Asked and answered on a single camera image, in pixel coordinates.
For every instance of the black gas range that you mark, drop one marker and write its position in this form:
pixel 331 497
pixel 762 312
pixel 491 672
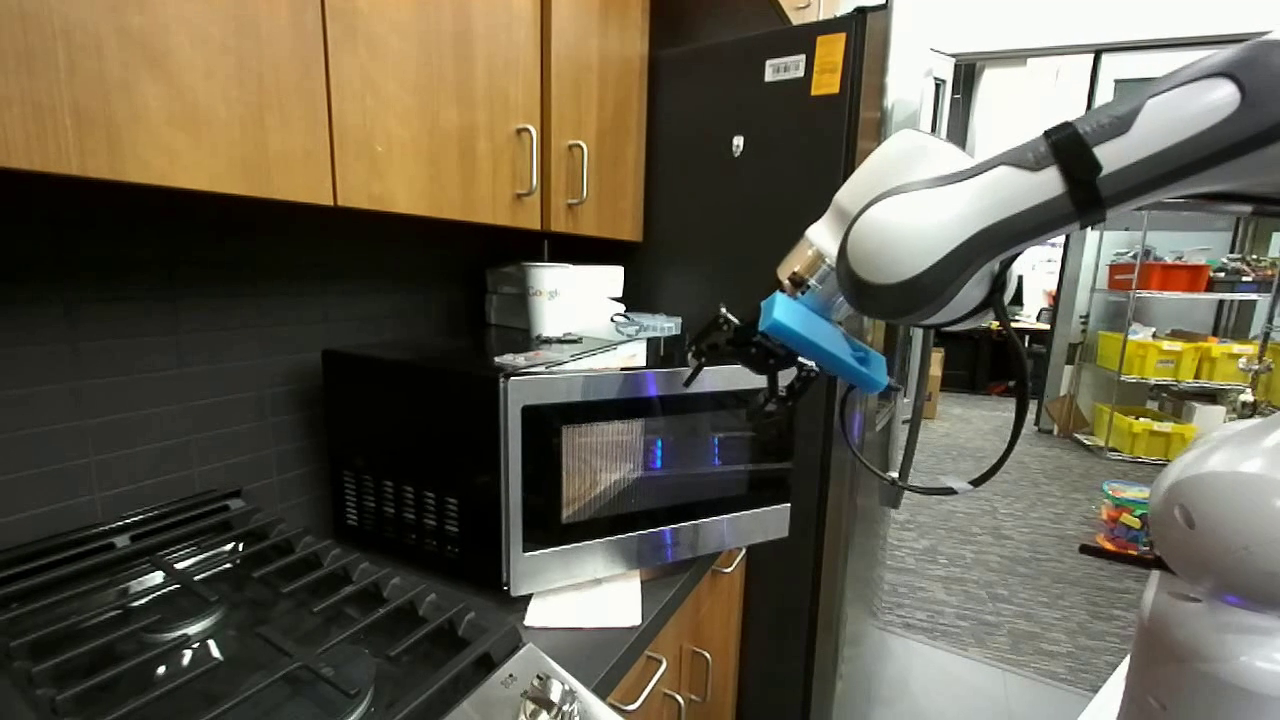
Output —
pixel 202 627

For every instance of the silver range knob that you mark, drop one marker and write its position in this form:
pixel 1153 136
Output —
pixel 545 698

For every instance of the stainless steel refrigerator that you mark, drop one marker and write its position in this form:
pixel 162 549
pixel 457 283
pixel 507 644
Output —
pixel 707 241

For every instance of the clear plastic bag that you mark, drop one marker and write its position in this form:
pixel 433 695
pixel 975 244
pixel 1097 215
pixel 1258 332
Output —
pixel 645 326

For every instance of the yellow label sticker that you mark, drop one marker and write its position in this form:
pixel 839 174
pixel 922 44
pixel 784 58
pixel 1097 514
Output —
pixel 831 67

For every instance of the white box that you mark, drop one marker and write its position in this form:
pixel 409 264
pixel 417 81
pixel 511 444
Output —
pixel 574 297

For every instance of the flat grey tray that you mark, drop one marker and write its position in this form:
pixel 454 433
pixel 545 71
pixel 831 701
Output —
pixel 560 355

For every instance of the white paper sheet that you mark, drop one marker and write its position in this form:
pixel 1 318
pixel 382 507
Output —
pixel 580 607

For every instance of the yellow storage bin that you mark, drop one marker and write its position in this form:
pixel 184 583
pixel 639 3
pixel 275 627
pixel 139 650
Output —
pixel 1153 439
pixel 1225 363
pixel 1161 363
pixel 1114 355

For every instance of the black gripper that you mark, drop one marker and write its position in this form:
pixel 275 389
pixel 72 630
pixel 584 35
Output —
pixel 772 368

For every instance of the colourful toy stack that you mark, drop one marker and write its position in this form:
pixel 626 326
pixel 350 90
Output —
pixel 1126 523

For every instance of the white label sticker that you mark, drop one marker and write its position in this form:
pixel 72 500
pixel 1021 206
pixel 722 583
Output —
pixel 784 71

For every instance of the translucent white cup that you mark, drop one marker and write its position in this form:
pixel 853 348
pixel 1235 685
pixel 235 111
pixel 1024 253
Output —
pixel 507 303

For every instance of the metal shelf rack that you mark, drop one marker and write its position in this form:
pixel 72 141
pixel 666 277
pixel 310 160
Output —
pixel 1243 297

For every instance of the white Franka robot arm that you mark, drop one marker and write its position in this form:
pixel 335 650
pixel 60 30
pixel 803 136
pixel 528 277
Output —
pixel 935 225

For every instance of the red storage bin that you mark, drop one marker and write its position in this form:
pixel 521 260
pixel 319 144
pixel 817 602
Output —
pixel 1161 277

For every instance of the wooden drawer front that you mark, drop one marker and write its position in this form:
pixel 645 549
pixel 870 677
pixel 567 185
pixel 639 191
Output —
pixel 722 592
pixel 678 643

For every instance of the black steel microwave body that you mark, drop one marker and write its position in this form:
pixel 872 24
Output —
pixel 412 454

